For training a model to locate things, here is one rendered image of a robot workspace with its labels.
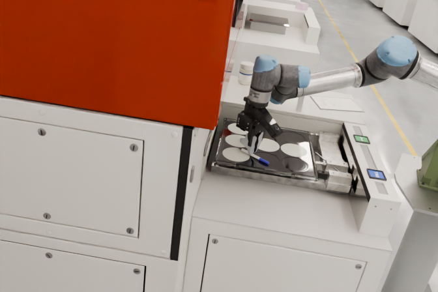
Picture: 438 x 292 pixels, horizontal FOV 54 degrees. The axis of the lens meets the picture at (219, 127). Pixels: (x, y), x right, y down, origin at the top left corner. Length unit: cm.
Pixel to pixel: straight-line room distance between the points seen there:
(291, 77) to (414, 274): 106
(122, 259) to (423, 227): 123
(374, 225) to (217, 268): 52
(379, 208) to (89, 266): 88
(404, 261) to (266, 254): 81
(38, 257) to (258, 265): 67
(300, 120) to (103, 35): 109
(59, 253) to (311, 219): 78
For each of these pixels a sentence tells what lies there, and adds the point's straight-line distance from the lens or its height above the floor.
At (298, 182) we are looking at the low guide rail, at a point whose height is 84.
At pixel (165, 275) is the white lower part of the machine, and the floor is 76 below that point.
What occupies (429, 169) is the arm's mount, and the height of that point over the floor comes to 90.
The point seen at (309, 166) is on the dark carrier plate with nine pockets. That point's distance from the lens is 159.
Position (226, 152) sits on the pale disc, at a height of 90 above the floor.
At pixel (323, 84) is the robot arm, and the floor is 116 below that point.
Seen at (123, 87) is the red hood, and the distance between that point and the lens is 99.
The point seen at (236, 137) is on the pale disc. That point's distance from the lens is 168.
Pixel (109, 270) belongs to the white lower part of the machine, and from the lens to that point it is 130.
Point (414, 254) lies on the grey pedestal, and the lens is 204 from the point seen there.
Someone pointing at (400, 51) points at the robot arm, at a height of 133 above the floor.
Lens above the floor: 166
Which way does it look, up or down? 26 degrees down
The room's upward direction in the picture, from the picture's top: 8 degrees clockwise
